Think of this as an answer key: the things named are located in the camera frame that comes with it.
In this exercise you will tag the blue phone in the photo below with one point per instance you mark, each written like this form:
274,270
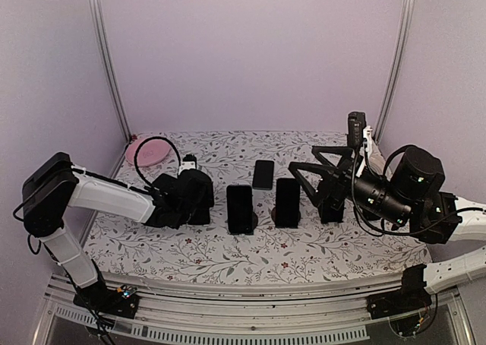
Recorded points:
239,209

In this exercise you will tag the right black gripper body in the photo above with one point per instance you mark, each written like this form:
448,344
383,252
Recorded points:
389,205

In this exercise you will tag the front aluminium rail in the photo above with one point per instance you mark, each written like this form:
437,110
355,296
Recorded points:
316,313

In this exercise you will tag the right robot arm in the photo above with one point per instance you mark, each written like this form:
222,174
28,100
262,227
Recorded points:
460,260

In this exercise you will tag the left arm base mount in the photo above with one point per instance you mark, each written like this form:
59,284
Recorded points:
121,302

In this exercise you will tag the aluminium frame post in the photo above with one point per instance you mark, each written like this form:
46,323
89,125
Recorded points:
400,49
96,11

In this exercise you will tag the pink plate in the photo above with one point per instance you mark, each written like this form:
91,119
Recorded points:
151,153

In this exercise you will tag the right aluminium frame post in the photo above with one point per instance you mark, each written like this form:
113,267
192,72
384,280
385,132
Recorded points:
400,49

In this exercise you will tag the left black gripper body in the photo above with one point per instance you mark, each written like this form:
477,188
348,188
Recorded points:
210,193

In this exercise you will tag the black phone front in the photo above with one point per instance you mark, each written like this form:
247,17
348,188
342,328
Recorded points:
332,212

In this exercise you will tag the left aluminium frame post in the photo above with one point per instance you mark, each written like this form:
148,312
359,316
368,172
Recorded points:
96,11

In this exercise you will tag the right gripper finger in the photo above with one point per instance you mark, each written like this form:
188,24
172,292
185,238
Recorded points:
347,157
322,193

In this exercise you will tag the black phone teal edge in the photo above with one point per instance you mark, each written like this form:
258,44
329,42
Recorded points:
263,175

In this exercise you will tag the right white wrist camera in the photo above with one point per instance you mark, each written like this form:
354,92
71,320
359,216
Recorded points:
360,137

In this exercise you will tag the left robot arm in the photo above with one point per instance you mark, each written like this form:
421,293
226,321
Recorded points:
52,194

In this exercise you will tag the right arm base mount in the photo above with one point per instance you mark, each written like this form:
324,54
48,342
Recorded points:
410,297

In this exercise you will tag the pink phone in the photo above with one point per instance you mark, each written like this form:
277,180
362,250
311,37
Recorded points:
287,209

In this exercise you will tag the black round base stand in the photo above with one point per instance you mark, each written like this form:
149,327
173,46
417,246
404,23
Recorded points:
254,221

